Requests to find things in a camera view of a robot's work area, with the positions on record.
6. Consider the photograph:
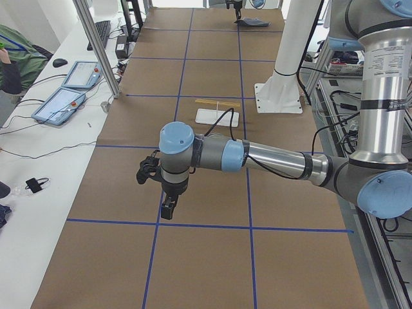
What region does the person in green jacket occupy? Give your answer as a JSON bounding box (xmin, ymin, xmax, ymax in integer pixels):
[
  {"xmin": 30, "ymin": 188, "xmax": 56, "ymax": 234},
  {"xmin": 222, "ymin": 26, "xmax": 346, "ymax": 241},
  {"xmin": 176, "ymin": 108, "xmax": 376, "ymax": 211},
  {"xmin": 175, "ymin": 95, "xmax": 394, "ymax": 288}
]
[{"xmin": 1, "ymin": 24, "xmax": 49, "ymax": 95}]

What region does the black keyboard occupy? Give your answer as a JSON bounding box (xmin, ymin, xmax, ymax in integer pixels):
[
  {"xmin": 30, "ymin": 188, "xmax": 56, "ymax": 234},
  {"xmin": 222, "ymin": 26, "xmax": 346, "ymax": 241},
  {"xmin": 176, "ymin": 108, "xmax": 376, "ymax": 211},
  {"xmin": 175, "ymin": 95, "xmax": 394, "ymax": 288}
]
[{"xmin": 95, "ymin": 21, "xmax": 111, "ymax": 48}]

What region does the black power adapter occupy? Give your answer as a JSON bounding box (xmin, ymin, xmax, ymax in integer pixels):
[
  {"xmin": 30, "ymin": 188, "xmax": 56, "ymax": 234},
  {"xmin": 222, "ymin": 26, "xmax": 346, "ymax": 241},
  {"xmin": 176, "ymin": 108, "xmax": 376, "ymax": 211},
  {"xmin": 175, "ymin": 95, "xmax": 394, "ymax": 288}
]
[{"xmin": 115, "ymin": 35, "xmax": 129, "ymax": 59}]

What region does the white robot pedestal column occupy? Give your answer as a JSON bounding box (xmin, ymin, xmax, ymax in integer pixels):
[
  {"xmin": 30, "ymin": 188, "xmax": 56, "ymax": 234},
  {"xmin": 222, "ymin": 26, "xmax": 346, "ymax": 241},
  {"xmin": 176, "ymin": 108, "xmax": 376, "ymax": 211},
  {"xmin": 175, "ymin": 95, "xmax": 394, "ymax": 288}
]
[{"xmin": 255, "ymin": 0, "xmax": 323, "ymax": 114}]

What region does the white plastic basket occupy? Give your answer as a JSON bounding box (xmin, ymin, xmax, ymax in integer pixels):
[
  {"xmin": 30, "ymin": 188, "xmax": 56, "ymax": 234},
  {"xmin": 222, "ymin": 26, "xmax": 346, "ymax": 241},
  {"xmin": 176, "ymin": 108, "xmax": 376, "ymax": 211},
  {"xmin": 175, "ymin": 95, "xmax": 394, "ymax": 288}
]
[{"xmin": 327, "ymin": 62, "xmax": 363, "ymax": 76}]

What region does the blue teach pendant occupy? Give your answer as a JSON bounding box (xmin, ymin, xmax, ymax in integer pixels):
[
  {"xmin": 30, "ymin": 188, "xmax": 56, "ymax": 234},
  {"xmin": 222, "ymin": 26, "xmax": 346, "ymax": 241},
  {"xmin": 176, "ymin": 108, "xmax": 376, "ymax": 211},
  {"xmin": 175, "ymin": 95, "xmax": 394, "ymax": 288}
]
[
  {"xmin": 31, "ymin": 87, "xmax": 86, "ymax": 126},
  {"xmin": 62, "ymin": 61, "xmax": 101, "ymax": 90}
]

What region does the small black device with cable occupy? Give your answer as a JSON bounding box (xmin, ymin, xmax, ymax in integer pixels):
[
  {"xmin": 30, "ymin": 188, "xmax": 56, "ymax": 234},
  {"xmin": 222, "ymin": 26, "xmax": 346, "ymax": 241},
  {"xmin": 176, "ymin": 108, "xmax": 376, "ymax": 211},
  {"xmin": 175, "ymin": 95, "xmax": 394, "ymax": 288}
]
[{"xmin": 25, "ymin": 177, "xmax": 50, "ymax": 193}]

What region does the lower blue teach pendant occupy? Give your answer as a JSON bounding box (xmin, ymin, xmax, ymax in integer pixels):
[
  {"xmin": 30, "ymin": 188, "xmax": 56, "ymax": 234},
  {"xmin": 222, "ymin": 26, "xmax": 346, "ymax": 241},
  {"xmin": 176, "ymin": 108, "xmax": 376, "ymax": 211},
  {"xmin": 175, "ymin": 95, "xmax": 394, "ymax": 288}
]
[{"xmin": 31, "ymin": 87, "xmax": 86, "ymax": 126}]

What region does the aluminium frame post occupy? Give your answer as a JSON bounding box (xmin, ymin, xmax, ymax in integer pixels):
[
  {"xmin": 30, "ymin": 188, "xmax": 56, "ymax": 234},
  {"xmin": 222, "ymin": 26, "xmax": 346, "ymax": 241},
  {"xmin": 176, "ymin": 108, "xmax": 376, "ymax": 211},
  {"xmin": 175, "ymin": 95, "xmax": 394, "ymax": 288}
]
[{"xmin": 73, "ymin": 0, "xmax": 120, "ymax": 98}]

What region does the black computer mouse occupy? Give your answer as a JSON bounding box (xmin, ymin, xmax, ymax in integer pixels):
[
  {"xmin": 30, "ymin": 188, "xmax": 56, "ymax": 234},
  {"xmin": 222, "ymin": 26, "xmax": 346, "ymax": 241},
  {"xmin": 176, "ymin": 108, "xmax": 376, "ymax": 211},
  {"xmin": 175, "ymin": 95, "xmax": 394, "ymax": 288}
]
[{"xmin": 52, "ymin": 58, "xmax": 68, "ymax": 68}]

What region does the white base towel rack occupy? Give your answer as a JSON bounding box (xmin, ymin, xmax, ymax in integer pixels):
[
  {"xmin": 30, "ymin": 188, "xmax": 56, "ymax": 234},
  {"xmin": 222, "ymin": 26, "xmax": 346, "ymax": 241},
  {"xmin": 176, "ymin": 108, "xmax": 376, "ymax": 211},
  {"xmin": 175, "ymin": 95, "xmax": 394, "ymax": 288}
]
[{"xmin": 195, "ymin": 98, "xmax": 240, "ymax": 127}]

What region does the upper blue teach pendant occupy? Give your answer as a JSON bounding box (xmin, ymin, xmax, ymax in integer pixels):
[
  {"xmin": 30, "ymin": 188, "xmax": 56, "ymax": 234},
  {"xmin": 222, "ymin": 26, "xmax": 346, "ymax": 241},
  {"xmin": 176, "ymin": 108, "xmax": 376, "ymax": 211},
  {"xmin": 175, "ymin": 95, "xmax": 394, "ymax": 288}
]
[{"xmin": 62, "ymin": 61, "xmax": 101, "ymax": 90}]

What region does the grey towel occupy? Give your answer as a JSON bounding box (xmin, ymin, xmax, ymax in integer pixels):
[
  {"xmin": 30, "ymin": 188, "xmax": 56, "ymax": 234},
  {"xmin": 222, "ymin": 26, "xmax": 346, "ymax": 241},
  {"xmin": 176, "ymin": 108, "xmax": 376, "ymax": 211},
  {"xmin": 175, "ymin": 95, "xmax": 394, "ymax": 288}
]
[{"xmin": 235, "ymin": 17, "xmax": 270, "ymax": 28}]

